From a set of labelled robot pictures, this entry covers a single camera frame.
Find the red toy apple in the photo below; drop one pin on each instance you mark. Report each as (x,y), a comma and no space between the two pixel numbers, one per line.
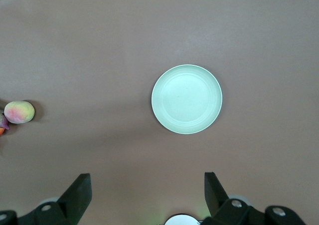
(1,131)

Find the large table cover cloth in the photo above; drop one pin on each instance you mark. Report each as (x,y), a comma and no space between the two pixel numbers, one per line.
(99,60)

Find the pale green round plate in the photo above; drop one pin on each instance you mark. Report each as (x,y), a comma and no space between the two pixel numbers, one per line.
(187,99)

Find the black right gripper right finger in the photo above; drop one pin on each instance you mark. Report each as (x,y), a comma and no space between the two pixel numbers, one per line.
(224,210)

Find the yellow pink toy peach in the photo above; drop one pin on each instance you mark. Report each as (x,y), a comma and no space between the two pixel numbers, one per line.
(20,111)

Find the purple toy eggplant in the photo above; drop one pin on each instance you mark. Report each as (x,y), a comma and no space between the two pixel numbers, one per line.
(3,121)

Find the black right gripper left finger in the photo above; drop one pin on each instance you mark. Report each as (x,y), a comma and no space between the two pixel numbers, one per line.
(64,207)

